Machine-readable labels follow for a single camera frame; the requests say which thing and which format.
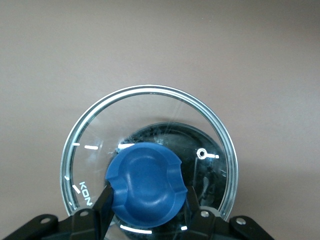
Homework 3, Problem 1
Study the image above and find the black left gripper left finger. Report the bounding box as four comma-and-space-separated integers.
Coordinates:
1, 183, 116, 240

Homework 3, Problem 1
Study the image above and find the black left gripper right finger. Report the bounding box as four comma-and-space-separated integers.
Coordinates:
185, 186, 276, 240

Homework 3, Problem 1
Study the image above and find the glass lid with blue knob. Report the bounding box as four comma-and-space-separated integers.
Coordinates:
60, 84, 240, 240

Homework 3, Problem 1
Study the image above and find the brown table cover cloth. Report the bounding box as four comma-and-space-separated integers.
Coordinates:
0, 0, 320, 240

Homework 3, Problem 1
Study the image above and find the dark pot with blue handle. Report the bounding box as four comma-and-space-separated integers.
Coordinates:
117, 122, 226, 240

